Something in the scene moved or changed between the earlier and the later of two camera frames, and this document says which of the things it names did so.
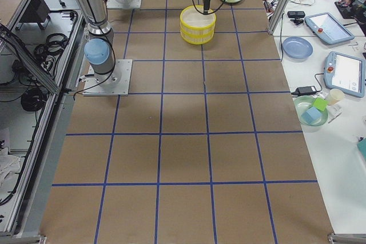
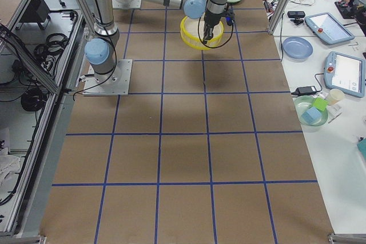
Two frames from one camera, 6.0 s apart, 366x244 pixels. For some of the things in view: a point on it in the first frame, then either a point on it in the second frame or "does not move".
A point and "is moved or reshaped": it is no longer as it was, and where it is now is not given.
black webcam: [297, 15] does not move
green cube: [320, 104] does not move
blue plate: [297, 48] does not move
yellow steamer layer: [193, 18] is moved or reshaped
